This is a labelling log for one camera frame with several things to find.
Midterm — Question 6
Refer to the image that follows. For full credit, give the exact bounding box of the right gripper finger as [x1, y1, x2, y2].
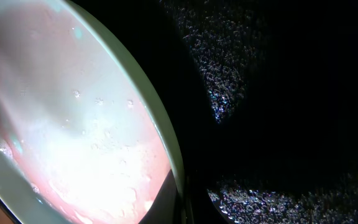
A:
[139, 170, 182, 224]

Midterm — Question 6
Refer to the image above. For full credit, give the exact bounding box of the light blue plate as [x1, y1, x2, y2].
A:
[0, 1, 185, 223]

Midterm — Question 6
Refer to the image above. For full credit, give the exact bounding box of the round black serving tray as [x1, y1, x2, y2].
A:
[80, 1, 358, 223]

